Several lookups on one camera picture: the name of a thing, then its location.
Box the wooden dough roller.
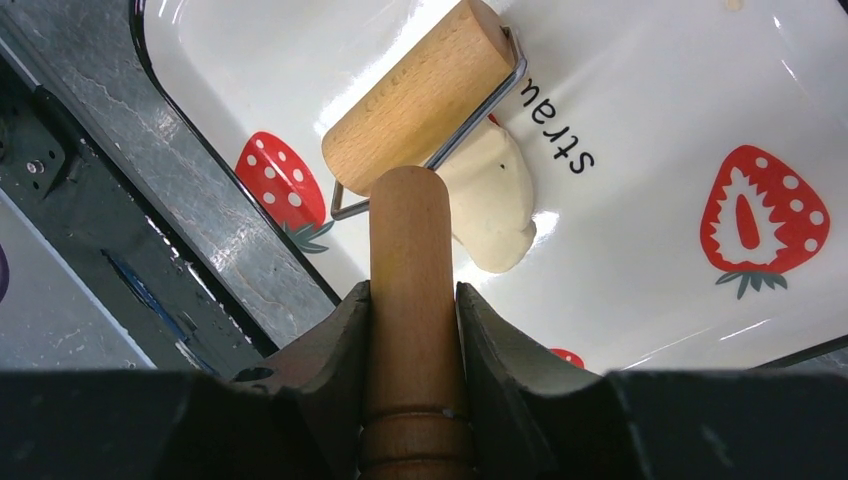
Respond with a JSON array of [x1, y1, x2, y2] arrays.
[[322, 1, 518, 479]]

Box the strawberry pattern tray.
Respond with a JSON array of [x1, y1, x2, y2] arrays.
[[130, 1, 847, 372]]

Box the white dough piece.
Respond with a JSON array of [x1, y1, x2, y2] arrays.
[[436, 120, 536, 274]]

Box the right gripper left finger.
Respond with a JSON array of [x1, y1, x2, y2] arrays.
[[232, 281, 371, 479]]

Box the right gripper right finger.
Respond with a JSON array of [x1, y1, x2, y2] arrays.
[[456, 282, 636, 479]]

